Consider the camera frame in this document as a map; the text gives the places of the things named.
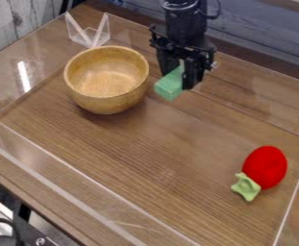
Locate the small green plastic toy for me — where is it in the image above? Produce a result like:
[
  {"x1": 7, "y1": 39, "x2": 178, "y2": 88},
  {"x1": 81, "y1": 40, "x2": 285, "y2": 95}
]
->
[{"x1": 231, "y1": 172, "x2": 260, "y2": 202}]

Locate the red plush ball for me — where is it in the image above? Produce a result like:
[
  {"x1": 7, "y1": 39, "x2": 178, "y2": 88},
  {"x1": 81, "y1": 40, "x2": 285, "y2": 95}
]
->
[{"x1": 242, "y1": 146, "x2": 287, "y2": 189}]

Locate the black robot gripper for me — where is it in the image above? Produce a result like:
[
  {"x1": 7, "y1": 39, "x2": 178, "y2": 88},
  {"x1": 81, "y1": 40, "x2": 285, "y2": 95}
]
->
[{"x1": 150, "y1": 8, "x2": 216, "y2": 90}]

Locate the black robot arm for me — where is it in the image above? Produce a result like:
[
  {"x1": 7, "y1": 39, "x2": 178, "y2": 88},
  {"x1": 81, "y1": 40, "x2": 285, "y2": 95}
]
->
[{"x1": 150, "y1": 0, "x2": 222, "y2": 90}]

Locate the brown wooden bowl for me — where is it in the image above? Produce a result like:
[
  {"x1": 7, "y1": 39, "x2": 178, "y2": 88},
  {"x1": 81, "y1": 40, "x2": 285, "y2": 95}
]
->
[{"x1": 63, "y1": 45, "x2": 150, "y2": 114}]

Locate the green rectangular block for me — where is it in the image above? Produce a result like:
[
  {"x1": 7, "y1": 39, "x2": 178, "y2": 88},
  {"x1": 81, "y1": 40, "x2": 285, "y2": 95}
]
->
[{"x1": 154, "y1": 65, "x2": 183, "y2": 101}]

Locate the black metal table frame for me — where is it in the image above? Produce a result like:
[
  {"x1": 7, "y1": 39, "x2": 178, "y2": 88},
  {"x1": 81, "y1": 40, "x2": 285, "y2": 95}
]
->
[{"x1": 13, "y1": 201, "x2": 71, "y2": 246}]

